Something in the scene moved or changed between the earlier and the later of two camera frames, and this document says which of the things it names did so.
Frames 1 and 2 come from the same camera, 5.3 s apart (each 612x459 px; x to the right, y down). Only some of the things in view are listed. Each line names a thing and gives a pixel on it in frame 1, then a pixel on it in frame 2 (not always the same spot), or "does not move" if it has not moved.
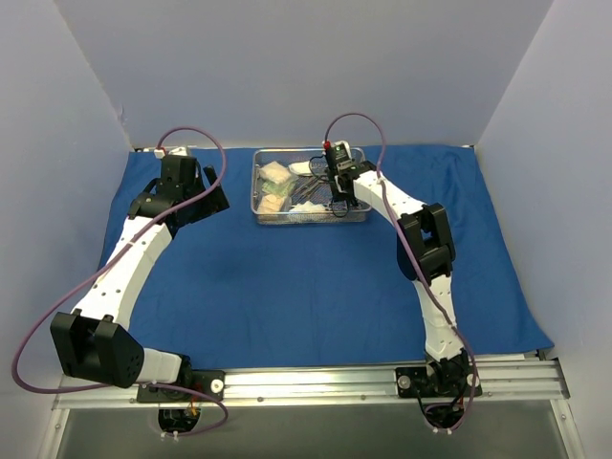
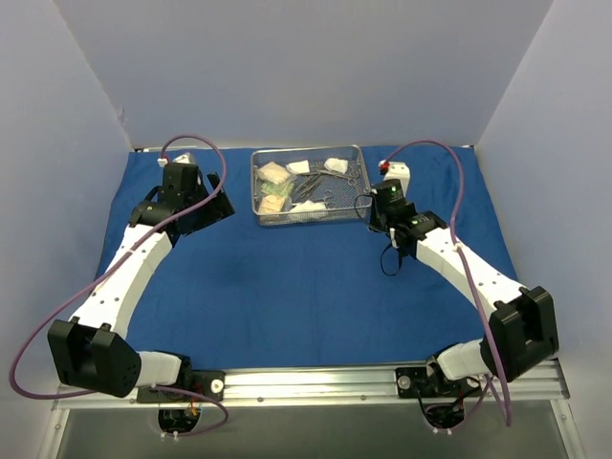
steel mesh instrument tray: (292, 186) does not move
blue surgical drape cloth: (228, 291) does not move
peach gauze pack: (271, 204) does not move
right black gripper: (340, 179) to (376, 220)
